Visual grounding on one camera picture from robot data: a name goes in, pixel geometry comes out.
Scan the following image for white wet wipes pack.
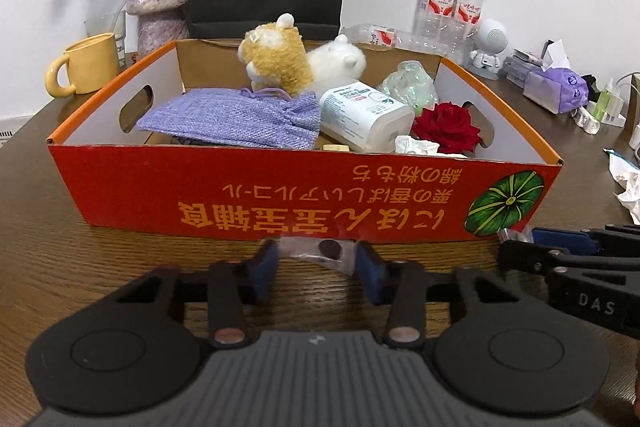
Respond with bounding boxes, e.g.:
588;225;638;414
317;82;416;154

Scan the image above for lying clear water bottle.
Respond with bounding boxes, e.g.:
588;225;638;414
340;23;453;56

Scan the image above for green spray bottle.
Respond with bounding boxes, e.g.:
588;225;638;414
597;78;623;124

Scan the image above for yellow plush toy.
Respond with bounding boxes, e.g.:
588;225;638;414
236;13;315;95

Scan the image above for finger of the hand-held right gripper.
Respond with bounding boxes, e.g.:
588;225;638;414
531;223;640;257
497;239;640;280

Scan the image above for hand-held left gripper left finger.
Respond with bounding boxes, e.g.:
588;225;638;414
115;239;280;351

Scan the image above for purple tissue pack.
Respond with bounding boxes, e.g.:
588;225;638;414
522;39;591;114

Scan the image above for white crumpled paper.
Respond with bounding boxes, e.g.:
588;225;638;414
602;148;640;224

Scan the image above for white tissue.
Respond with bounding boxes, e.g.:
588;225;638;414
395;135;441;156

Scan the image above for white robot-shaped speaker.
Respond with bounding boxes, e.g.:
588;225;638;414
470;18;512;80

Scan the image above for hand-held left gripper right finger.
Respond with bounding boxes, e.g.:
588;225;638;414
355;241;502;351

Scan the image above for white plush toy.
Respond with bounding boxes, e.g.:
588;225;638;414
305;34;367;82

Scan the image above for small clear bag dark disc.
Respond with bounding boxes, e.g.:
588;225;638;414
279;237;358;273

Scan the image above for red rose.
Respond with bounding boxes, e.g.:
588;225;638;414
412;102;485;156

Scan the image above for orange cardboard box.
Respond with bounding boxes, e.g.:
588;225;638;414
46;38;565;244

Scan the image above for yellow mug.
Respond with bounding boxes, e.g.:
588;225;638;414
45;33;121;98

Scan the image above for iridescent plastic bag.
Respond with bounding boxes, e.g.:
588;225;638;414
376;60;440;112

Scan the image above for small clear plastic bag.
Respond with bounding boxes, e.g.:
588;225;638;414
497;227;536;244

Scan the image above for stack of small boxes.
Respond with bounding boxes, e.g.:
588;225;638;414
505;48;546;84

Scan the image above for purple woven pouch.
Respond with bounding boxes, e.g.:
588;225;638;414
136;87;321;151

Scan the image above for small white tubes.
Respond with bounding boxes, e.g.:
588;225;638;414
572;107;603;135

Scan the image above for clear drinking glass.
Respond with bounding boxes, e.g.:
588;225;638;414
84;11;128;68

